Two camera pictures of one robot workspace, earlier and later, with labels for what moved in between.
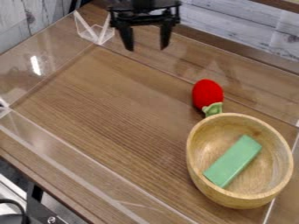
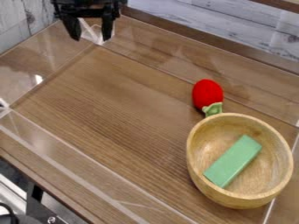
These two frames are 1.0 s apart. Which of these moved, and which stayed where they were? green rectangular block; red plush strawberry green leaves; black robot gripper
Moved: black robot gripper
Stayed: red plush strawberry green leaves; green rectangular block
